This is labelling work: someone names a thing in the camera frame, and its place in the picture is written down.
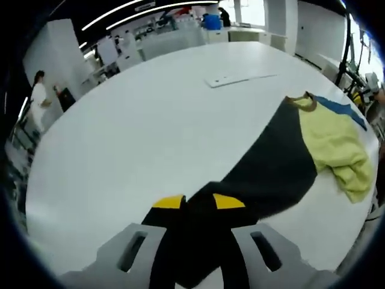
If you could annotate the white table strip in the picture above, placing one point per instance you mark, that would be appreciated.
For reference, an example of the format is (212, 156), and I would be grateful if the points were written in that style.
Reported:
(222, 81)

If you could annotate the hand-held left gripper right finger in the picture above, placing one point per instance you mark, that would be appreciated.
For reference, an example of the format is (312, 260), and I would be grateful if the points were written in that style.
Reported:
(290, 256)

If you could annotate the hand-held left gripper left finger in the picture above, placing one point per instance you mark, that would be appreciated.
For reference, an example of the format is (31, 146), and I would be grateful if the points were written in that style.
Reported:
(108, 262)

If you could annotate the white display cabinet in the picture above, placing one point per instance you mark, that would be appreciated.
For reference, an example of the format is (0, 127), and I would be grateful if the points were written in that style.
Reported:
(168, 42)

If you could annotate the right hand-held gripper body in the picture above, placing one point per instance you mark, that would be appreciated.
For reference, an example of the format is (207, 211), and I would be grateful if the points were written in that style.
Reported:
(372, 80)

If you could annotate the yellow blue grey garment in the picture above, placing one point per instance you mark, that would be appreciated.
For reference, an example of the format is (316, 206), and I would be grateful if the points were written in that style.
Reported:
(279, 156)

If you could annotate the white pillar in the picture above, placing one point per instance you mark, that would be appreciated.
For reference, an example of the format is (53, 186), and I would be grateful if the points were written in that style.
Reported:
(60, 60)
(281, 27)

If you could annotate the blue barrel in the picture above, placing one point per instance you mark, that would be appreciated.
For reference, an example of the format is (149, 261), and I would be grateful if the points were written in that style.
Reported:
(212, 21)

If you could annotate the black cabinet box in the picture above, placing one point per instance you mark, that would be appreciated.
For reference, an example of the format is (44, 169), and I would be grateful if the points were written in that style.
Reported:
(66, 99)

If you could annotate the white counter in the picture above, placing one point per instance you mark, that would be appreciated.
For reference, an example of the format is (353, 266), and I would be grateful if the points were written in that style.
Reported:
(249, 36)

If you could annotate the black pole stand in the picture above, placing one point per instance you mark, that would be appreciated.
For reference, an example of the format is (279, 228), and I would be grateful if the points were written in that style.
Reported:
(346, 45)

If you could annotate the curved ceiling light strip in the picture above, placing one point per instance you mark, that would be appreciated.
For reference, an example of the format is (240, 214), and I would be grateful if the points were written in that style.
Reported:
(168, 8)
(105, 17)

